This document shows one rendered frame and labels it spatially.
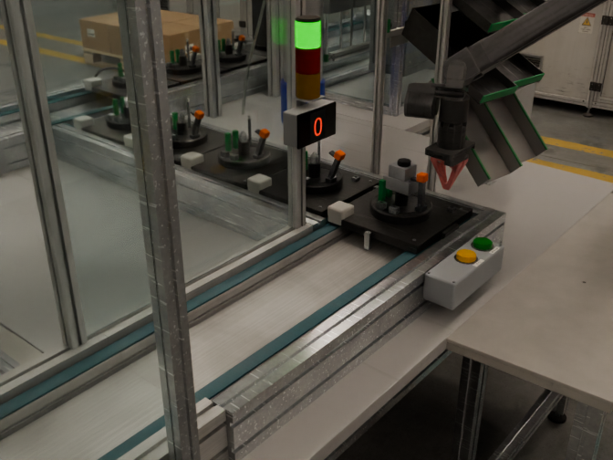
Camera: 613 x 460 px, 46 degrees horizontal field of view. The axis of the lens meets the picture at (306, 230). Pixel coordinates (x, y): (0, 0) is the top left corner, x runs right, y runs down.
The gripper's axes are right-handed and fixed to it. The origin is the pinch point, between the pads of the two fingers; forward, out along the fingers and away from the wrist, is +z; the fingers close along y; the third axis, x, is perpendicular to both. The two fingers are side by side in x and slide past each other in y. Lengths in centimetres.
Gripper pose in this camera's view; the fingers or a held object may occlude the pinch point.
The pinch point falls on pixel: (446, 185)
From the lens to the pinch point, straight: 157.6
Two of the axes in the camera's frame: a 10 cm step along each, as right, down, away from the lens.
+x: 7.7, 2.9, -5.7
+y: -6.4, 3.5, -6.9
